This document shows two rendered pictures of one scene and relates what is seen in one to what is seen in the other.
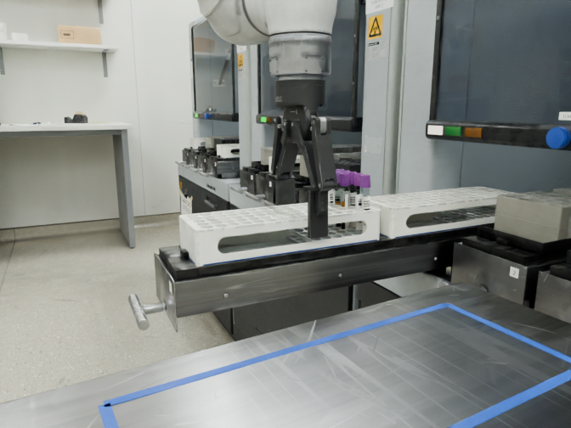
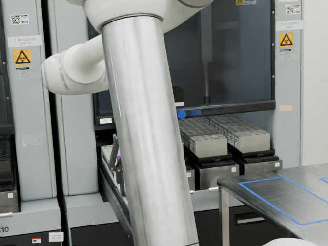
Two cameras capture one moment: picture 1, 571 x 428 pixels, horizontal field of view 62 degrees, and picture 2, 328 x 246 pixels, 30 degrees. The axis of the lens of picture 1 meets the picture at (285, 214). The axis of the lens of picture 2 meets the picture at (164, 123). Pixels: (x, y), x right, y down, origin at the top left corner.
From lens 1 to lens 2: 1.60 m
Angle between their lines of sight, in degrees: 76
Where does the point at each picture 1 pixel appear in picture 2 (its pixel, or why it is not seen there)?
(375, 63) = (27, 82)
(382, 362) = (278, 194)
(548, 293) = (204, 176)
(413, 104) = (73, 107)
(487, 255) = not seen: hidden behind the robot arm
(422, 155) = (87, 137)
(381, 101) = (38, 108)
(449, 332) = (260, 186)
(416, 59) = not seen: hidden behind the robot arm
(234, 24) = (99, 86)
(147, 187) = not seen: outside the picture
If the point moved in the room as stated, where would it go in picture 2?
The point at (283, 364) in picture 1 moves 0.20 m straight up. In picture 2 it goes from (279, 205) to (279, 130)
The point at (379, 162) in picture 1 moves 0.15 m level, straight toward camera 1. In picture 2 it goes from (43, 150) to (84, 153)
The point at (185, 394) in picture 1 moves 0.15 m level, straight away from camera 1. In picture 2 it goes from (295, 215) to (235, 219)
